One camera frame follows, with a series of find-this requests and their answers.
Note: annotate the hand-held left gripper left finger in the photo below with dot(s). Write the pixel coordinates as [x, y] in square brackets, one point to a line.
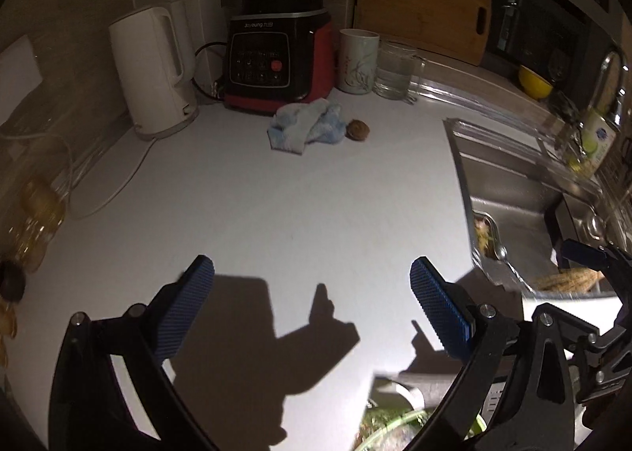
[187, 303]

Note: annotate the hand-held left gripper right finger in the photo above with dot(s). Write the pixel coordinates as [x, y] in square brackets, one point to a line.
[439, 307]

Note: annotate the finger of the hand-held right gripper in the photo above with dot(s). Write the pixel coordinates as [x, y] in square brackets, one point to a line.
[582, 254]
[605, 357]

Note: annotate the yellow corn cob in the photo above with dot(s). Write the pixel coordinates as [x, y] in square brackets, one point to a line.
[568, 283]

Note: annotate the green perforated plastic basket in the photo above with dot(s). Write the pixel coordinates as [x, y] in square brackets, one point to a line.
[395, 433]

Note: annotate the steel spoon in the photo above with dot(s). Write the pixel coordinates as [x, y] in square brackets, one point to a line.
[502, 253]

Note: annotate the food scraps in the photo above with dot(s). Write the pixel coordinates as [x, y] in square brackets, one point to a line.
[485, 236]

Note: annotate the stainless steel sink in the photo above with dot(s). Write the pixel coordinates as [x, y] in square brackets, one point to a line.
[508, 174]

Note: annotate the green dish soap bottle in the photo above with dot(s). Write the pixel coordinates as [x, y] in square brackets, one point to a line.
[595, 139]

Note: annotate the chrome faucet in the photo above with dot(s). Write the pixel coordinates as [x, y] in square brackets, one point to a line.
[612, 80]

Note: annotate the yellow bowl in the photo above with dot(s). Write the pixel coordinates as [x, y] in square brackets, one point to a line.
[535, 83]

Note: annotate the dark round bottle cap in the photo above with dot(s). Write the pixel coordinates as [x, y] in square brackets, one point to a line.
[11, 282]

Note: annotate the clear oil bottle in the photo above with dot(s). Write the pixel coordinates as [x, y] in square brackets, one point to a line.
[29, 204]

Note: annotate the brown walnut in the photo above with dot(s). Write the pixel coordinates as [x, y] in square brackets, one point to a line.
[359, 129]

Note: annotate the blue white cloth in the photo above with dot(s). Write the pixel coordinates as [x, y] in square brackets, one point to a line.
[306, 127]

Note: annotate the white electric kettle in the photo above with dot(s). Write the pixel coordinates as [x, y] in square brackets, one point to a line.
[148, 75]

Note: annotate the clear glass mug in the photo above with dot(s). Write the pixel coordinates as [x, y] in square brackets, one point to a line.
[395, 70]

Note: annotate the white printed mug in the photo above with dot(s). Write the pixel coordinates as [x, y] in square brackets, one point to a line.
[358, 63]

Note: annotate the black red blender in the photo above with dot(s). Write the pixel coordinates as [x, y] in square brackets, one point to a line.
[276, 60]

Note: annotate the wooden cutting board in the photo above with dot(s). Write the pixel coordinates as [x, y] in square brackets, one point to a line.
[419, 1]

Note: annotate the white wall outlet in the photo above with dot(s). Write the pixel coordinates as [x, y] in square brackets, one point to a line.
[19, 80]

